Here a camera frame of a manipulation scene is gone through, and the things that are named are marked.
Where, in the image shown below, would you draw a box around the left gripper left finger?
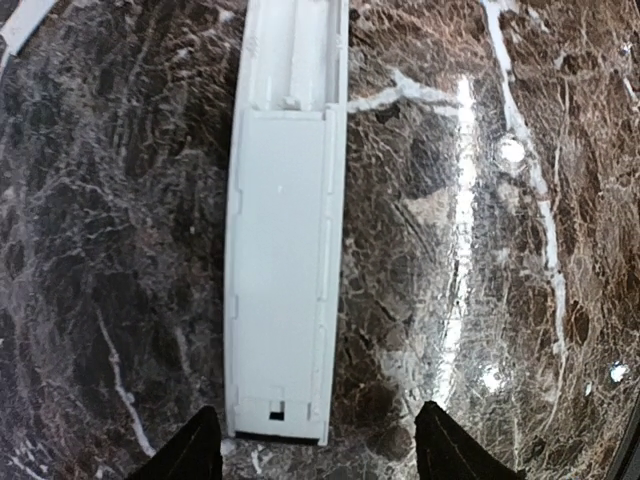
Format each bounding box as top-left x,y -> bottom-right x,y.
128,405 -> 223,480

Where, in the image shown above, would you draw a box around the white remote battery cover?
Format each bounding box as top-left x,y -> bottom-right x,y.
1,0 -> 57,55

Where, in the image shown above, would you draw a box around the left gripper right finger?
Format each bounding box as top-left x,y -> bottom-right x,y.
415,401 -> 525,480

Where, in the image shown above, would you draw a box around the white remote control body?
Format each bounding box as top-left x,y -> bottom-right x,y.
224,1 -> 349,446

